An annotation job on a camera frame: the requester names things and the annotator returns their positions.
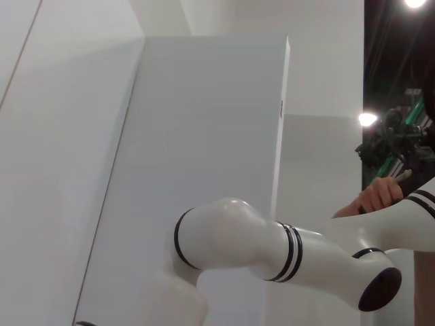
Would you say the person's bare hand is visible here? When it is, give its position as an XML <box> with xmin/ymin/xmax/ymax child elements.
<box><xmin>356</xmin><ymin>176</ymin><xmax>405</xmax><ymax>214</ymax></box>

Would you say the black and green machine frame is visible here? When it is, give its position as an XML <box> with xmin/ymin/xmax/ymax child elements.
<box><xmin>355</xmin><ymin>88</ymin><xmax>435</xmax><ymax>186</ymax></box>

